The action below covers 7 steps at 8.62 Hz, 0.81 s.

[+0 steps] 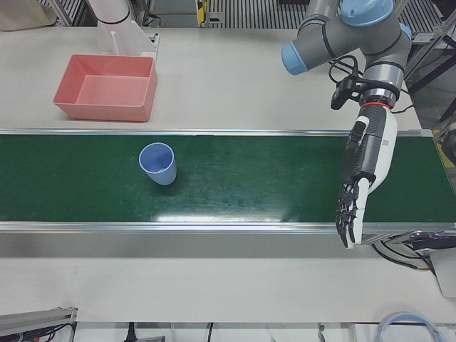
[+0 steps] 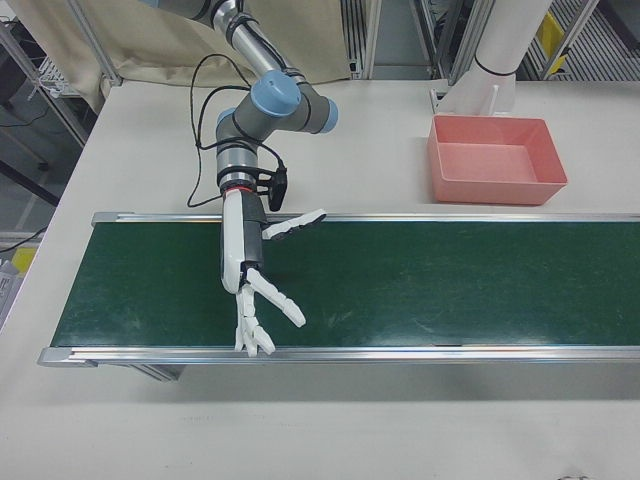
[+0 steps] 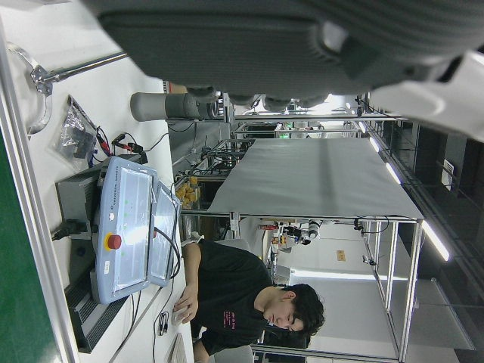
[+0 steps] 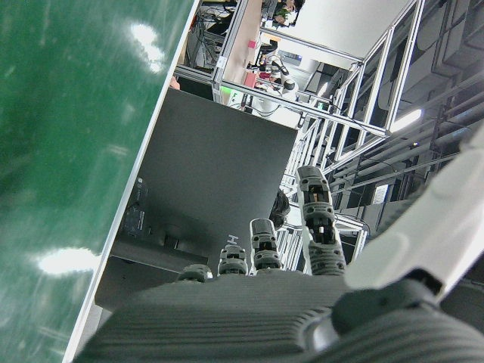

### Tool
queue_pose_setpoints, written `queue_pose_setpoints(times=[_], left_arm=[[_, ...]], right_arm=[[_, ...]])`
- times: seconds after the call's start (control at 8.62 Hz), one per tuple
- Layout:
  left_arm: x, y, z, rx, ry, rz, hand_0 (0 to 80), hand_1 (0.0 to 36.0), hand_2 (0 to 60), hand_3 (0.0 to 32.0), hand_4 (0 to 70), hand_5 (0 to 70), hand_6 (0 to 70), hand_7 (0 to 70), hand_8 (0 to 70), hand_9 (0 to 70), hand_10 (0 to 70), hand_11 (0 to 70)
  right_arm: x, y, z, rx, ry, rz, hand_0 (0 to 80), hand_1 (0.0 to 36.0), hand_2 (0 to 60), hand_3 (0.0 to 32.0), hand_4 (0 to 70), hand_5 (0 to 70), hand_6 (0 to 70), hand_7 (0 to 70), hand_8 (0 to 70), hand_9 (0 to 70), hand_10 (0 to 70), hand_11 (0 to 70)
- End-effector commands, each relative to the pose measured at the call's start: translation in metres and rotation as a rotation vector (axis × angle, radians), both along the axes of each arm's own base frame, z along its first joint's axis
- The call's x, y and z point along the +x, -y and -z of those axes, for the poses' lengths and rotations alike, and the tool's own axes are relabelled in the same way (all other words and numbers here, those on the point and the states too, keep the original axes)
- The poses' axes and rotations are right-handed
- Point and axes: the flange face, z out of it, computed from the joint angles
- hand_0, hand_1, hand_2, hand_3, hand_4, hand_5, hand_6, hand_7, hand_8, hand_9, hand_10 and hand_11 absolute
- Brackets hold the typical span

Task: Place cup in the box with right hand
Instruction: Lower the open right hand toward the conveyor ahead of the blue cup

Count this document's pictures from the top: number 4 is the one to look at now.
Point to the right robot hand white grey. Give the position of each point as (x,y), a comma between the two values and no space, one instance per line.
(246,321)

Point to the black Huawei monitor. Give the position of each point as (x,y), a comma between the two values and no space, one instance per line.
(211,162)

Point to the green conveyor belt aluminium rails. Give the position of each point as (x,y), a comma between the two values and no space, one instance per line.
(68,151)

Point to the ceiling light tube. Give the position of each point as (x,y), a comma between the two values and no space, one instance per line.
(407,120)

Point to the aluminium frame with beige panel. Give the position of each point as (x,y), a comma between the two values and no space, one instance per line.
(244,45)

